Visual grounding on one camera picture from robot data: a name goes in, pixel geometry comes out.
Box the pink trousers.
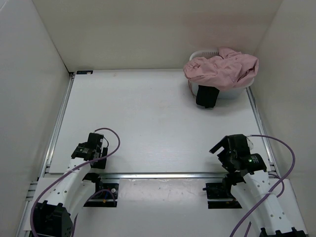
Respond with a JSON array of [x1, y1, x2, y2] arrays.
[[183, 47, 259, 91]]

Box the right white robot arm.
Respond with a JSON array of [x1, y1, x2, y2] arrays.
[[210, 134, 306, 237]]

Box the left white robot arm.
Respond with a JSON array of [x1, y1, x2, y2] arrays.
[[30, 133, 108, 237]]

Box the black trousers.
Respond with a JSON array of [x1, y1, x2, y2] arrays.
[[196, 85, 220, 109]]

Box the white plastic basket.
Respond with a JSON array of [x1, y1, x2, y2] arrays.
[[188, 48, 254, 99]]

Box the blue label sticker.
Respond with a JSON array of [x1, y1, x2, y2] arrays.
[[76, 70, 93, 75]]

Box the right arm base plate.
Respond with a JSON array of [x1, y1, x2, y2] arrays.
[[202, 173, 244, 209]]

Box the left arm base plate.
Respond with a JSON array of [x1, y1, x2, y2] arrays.
[[83, 173, 119, 208]]

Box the left aluminium rail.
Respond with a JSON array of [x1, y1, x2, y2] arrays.
[[37, 72, 76, 181]]

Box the front aluminium rail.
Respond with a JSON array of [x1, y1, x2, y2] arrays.
[[100, 172, 226, 179]]

